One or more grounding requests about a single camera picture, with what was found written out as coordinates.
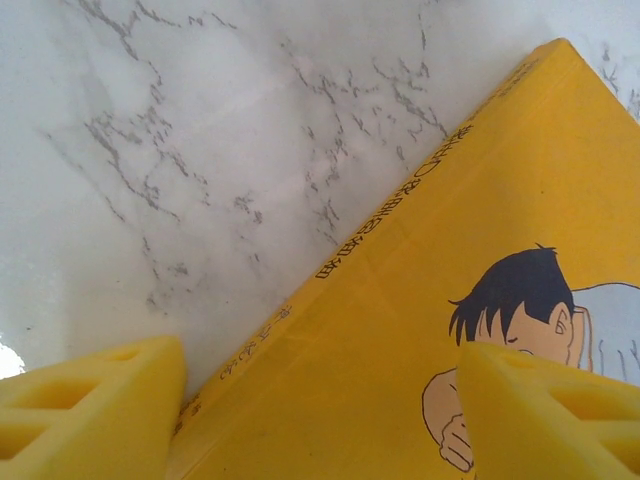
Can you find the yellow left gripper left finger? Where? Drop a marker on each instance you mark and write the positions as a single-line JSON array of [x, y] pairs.
[[90, 420]]

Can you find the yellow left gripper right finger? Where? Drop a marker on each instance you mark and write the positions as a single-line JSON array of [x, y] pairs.
[[540, 425]]

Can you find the yellow cartoon cover book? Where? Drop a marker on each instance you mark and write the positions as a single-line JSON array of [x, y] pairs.
[[450, 225]]

